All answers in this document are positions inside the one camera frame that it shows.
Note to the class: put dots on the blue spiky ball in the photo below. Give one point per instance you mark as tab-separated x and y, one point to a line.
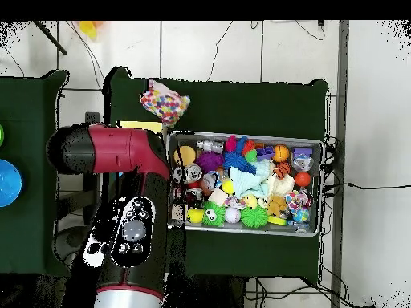
236	160

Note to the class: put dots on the grey round base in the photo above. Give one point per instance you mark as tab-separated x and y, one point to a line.
69	239

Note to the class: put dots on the black rod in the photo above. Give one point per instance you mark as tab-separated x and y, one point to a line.
51	38

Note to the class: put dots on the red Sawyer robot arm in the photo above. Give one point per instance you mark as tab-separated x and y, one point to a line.
128	154

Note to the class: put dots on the green spiky ball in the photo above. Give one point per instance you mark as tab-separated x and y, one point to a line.
254	217

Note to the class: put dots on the dark green side tablecloth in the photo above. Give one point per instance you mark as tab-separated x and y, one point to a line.
29	224

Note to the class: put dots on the green round object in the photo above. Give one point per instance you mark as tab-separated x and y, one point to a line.
1	136

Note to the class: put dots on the crushed drink can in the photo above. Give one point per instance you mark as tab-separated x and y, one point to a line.
193	173

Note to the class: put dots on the light blue knitted cloth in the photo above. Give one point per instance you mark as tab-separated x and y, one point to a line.
247	183

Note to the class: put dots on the shallow mesh bin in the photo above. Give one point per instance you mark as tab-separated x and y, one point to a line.
257	229

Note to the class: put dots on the black upright panel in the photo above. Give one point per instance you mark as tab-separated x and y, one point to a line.
91	117

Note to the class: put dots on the white baseball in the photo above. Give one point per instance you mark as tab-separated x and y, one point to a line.
232	215

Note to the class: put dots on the blue bowl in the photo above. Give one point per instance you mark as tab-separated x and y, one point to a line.
9	183

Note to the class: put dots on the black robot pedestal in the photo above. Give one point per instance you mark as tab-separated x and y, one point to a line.
224	293

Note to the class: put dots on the green spiky toy with eyes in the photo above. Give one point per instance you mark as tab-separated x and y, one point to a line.
213	215

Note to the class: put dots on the orange round sponge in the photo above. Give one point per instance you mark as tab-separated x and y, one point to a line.
186	156

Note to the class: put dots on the tiger plush toy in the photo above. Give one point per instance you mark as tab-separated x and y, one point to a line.
282	170

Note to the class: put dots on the polka dot cloth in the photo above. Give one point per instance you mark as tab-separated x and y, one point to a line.
165	102

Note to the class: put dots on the small basketball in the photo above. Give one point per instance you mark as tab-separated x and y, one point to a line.
281	153

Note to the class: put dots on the yellow object on floor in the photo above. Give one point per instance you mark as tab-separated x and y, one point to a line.
87	29

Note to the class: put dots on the wooden box with three holes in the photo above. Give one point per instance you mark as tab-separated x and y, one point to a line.
141	125

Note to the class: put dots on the purple spiky ball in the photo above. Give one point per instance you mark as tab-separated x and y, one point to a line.
210	161

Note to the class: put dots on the brown teddy bear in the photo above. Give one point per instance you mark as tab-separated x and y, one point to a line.
276	207

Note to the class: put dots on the orange ball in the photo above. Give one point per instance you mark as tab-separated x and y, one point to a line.
302	179

